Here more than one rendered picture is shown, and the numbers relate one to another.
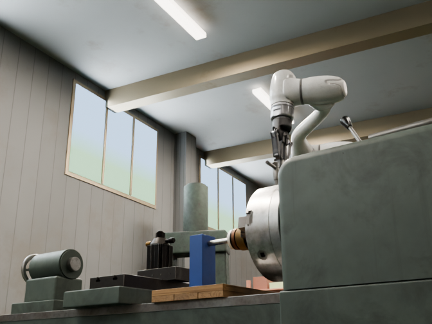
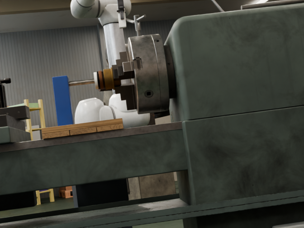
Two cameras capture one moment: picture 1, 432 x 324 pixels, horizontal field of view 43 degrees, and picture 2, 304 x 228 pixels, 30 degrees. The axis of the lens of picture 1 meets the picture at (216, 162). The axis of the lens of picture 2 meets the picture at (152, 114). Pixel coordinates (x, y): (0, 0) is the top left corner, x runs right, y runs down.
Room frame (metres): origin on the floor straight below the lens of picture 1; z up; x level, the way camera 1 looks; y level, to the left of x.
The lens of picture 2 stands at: (0.07, 1.28, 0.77)
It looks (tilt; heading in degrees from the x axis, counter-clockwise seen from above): 4 degrees up; 319
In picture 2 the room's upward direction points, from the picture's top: 8 degrees counter-clockwise
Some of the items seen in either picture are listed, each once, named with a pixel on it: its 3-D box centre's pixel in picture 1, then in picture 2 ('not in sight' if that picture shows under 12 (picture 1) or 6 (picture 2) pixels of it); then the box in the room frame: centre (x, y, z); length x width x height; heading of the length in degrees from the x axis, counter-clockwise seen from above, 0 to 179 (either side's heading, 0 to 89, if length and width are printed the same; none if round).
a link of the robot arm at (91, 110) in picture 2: not in sight; (92, 119); (2.45, -0.39, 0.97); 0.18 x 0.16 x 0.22; 73
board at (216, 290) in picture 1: (218, 297); (84, 130); (1.96, -0.01, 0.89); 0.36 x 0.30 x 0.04; 143
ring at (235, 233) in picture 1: (246, 238); (108, 78); (1.89, -0.10, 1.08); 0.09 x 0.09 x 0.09; 53
